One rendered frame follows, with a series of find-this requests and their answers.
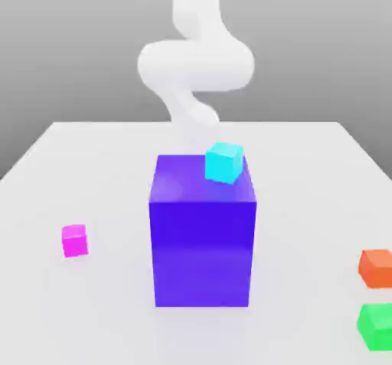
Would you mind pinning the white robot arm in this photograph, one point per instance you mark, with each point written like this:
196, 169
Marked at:
196, 65

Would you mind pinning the small cyan cube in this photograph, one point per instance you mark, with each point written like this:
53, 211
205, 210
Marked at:
222, 164

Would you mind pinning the small magenta cube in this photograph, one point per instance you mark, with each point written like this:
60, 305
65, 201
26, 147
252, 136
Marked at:
75, 242

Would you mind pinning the small orange cube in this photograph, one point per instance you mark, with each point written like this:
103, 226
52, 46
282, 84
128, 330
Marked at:
376, 268

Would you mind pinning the small green cube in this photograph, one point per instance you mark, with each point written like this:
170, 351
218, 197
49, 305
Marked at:
376, 326

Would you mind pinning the large purple box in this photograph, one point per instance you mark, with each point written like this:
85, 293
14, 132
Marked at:
202, 248

